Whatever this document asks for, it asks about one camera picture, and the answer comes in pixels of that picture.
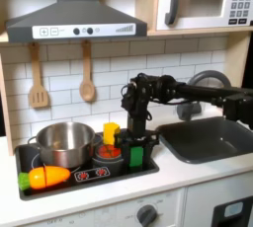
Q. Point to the green block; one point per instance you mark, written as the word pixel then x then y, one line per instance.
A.
pixel 136 157

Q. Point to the yellow block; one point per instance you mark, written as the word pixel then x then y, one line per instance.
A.
pixel 110 132

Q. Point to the steel pot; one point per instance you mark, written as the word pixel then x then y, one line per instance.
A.
pixel 66 145

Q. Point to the red stove burner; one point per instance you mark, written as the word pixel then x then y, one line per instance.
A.
pixel 107 152

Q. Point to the black stove top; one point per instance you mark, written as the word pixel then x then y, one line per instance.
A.
pixel 99 185

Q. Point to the dark grey tap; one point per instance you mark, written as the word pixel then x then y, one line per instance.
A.
pixel 189 111

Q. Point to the dark grey sink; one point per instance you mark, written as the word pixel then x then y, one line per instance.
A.
pixel 204 142

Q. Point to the grey oven knob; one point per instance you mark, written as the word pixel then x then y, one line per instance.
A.
pixel 146 215

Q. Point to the wooden spoon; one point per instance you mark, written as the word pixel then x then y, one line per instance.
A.
pixel 87 89

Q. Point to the orange toy carrot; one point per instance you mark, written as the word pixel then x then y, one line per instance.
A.
pixel 49 176

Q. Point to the black oven door window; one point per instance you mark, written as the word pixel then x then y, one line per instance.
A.
pixel 232 211

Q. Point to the slotted wooden spatula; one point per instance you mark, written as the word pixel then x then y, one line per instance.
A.
pixel 38 96

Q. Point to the white toy microwave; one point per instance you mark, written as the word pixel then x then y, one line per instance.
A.
pixel 204 23

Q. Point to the light wooden shelf unit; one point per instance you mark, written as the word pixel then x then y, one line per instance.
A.
pixel 146 0

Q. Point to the grey range hood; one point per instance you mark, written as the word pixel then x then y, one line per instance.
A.
pixel 75 15

